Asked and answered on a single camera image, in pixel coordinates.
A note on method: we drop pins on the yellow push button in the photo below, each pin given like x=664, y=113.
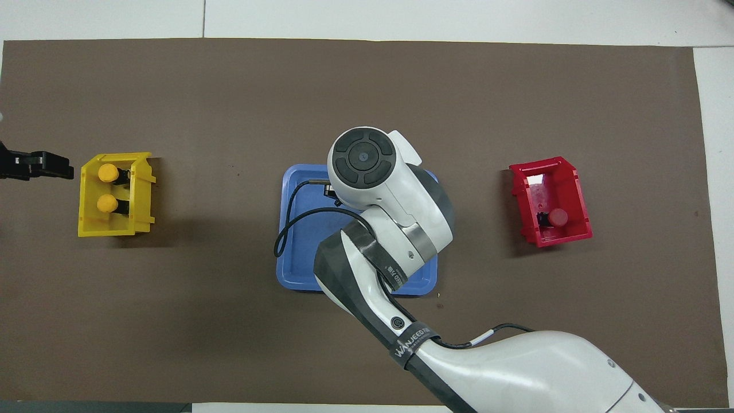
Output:
x=107, y=172
x=106, y=203

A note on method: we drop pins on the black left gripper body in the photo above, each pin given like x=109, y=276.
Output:
x=14, y=163

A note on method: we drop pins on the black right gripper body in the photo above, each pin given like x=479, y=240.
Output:
x=334, y=194

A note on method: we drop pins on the red plastic bin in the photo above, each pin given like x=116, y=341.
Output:
x=573, y=195

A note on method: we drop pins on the yellow plastic bin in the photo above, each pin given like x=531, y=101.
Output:
x=89, y=223

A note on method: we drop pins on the red push button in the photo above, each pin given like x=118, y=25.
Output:
x=558, y=217

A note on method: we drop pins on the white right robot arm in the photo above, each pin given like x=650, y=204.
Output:
x=395, y=189

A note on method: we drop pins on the brown table mat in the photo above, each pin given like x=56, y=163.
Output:
x=229, y=103

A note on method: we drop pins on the blue plastic tray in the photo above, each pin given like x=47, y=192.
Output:
x=304, y=269

